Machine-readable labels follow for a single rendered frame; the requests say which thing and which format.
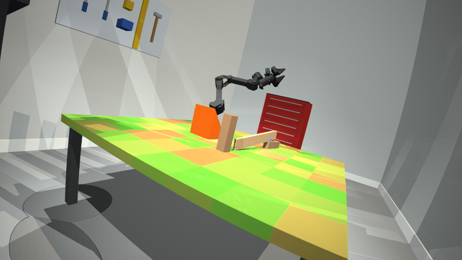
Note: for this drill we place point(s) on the long tan wooden rail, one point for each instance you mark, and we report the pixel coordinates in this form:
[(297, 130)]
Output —
[(247, 141)]

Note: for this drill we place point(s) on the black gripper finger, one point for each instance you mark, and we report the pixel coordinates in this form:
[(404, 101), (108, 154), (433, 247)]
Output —
[(279, 78), (280, 71)]

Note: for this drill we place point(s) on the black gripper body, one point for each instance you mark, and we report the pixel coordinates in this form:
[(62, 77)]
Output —
[(272, 77)]

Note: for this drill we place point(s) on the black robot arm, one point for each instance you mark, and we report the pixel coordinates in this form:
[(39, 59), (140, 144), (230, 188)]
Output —
[(251, 84)]

